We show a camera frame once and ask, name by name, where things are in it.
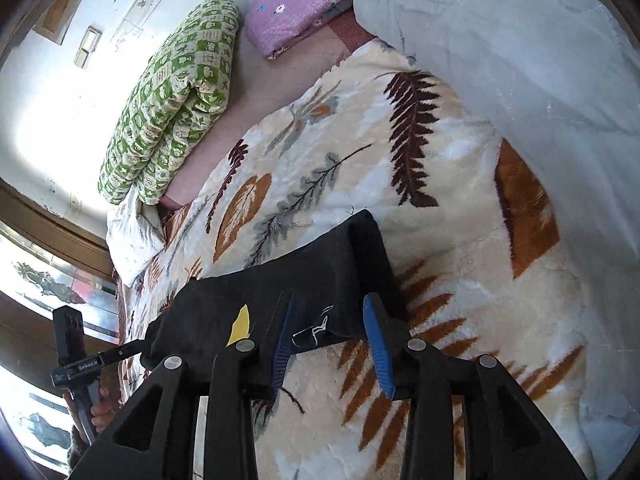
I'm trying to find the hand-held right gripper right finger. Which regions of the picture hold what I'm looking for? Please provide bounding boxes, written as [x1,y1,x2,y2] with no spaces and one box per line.
[362,293,591,480]

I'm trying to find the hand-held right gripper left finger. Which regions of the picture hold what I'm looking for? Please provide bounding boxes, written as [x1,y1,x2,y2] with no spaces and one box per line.
[67,291,301,480]

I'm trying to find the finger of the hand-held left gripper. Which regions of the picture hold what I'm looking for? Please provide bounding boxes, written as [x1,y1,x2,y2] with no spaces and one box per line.
[100,340,147,365]

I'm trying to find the black pants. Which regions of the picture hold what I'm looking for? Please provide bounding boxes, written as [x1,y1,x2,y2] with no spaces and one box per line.
[139,210,427,402]

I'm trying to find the person's left hand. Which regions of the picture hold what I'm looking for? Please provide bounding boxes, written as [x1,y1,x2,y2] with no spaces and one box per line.
[89,384,120,435]

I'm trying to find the decorated glass window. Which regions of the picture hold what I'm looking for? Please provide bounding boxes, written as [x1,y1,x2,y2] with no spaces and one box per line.
[0,180,123,476]

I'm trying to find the leaf print fleece blanket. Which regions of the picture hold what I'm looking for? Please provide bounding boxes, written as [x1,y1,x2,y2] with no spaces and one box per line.
[115,40,632,480]

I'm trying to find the white pillow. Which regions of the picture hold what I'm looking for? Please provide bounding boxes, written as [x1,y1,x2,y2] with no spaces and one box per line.
[106,187,167,288]

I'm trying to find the pink bed sheet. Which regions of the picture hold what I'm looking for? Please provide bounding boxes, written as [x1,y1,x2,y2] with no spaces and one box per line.
[162,7,383,211]

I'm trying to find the green patterned folded quilt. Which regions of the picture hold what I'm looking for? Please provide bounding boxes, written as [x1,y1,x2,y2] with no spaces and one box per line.
[98,0,242,206]

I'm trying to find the pale blue quilt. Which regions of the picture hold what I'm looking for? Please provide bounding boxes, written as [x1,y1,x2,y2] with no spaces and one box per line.
[352,0,640,361]

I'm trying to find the purple flowered blanket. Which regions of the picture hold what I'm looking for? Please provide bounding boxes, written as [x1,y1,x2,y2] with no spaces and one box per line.
[244,0,359,60]

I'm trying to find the framed wall panel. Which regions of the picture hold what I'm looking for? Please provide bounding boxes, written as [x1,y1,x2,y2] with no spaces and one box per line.
[36,0,97,46]

